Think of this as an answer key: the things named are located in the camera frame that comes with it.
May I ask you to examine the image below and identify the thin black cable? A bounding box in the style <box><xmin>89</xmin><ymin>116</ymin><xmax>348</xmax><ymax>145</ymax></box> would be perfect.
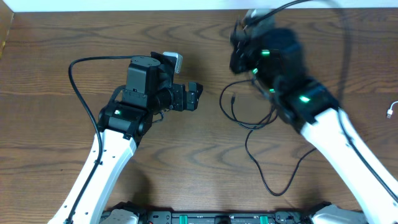
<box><xmin>219</xmin><ymin>79</ymin><xmax>317</xmax><ymax>197</ymax></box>

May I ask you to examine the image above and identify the white USB cable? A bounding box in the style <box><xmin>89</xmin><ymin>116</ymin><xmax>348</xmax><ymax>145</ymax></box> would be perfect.
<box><xmin>386</xmin><ymin>101</ymin><xmax>398</xmax><ymax>119</ymax></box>

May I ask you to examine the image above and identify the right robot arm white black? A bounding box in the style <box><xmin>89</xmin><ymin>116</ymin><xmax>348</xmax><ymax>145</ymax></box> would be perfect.
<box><xmin>229</xmin><ymin>28</ymin><xmax>397</xmax><ymax>223</ymax></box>

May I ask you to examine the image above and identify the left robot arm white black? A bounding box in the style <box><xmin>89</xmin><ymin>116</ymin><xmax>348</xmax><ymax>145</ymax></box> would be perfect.
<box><xmin>50</xmin><ymin>52</ymin><xmax>203</xmax><ymax>223</ymax></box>

